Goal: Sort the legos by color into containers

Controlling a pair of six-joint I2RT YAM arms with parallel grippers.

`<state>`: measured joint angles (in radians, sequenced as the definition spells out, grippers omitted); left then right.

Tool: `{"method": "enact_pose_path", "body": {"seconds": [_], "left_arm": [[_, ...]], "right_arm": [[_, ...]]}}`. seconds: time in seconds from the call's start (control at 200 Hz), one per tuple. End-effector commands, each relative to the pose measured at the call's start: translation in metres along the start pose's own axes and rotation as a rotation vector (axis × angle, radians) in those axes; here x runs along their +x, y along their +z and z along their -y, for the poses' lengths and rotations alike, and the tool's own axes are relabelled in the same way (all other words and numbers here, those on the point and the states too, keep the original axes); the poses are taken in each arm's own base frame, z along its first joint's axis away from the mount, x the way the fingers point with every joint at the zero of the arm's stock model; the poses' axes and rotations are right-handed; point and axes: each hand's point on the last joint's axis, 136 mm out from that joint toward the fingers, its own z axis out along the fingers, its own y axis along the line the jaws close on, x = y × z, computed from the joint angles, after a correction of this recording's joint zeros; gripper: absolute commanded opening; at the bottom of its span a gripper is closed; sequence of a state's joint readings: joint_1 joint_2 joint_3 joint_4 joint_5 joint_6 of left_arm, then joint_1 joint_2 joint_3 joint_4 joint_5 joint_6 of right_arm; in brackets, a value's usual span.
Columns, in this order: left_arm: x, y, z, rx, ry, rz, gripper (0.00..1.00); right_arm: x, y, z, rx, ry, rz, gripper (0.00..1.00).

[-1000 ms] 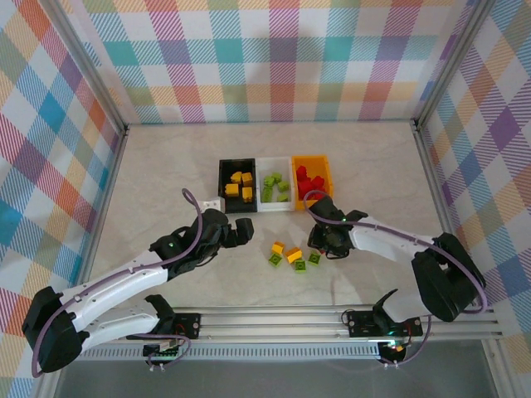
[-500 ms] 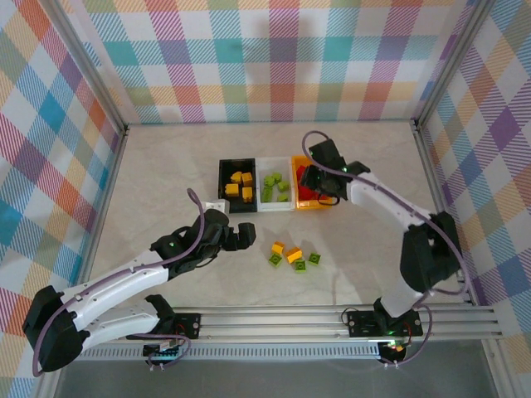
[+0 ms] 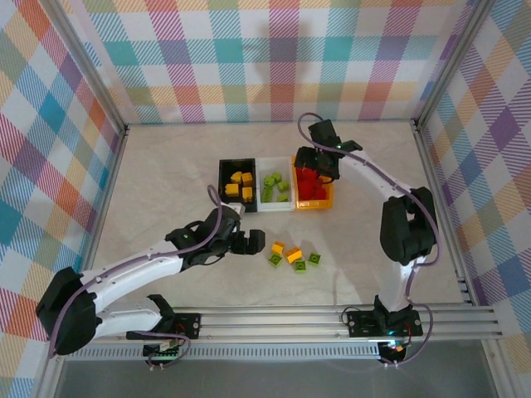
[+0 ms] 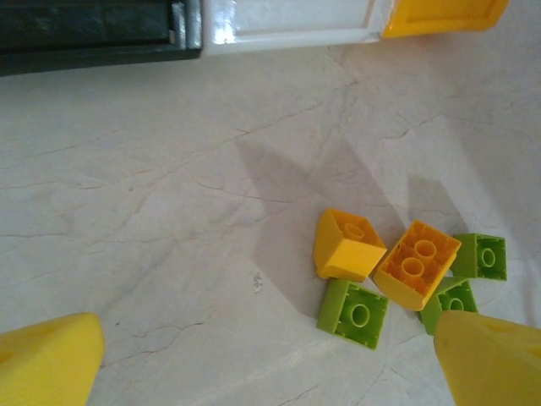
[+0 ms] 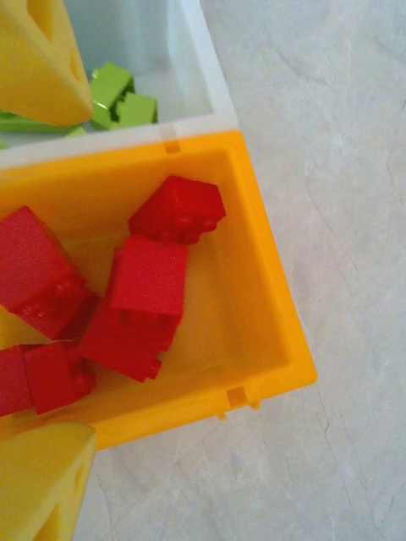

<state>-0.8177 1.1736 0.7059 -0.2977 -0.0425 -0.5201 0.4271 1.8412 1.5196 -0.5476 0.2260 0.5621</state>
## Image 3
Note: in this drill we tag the red lego brick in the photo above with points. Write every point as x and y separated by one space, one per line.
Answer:
320 192
304 179
305 193

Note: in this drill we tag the yellow lego brick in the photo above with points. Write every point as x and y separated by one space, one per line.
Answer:
294 254
247 179
278 248
247 194
237 177
232 190

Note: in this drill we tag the long green lego brick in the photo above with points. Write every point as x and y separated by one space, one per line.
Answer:
267 193

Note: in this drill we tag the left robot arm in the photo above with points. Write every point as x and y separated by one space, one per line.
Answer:
124 269

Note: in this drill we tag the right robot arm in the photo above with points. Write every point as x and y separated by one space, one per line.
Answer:
408 232

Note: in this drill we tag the white plastic bin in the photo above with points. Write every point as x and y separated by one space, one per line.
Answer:
276 206

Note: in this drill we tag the orange plastic bin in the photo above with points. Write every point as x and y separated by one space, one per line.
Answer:
315 205

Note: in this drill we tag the black plastic bin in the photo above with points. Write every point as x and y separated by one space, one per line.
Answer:
224 166

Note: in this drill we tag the small controller board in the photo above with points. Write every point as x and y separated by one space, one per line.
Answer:
162 351
392 349

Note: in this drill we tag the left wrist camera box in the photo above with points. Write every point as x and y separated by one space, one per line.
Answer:
236 207

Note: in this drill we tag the aluminium mounting rail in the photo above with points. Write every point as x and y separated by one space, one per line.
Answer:
269 325

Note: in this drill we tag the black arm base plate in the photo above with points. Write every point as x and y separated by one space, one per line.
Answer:
361 323
188 325

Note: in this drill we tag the aluminium side rail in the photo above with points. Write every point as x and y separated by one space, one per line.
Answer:
103 215
448 232

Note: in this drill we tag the aluminium frame post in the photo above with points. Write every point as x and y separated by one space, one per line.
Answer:
452 66
85 70

